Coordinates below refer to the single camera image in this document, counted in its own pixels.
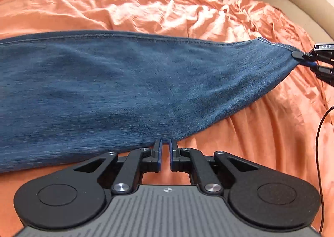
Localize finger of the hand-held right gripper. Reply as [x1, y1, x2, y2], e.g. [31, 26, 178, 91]
[292, 43, 334, 64]
[282, 61, 334, 85]

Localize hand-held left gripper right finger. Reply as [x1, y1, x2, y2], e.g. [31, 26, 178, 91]
[170, 139, 261, 196]

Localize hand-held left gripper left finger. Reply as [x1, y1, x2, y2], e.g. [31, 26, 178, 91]
[70, 139, 163, 196]

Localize blue denim pants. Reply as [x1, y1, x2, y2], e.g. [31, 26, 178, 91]
[0, 29, 304, 174]

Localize orange bed sheet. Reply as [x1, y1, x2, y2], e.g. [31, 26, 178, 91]
[0, 0, 334, 237]

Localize black cable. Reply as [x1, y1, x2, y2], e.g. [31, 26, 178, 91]
[315, 105, 334, 235]

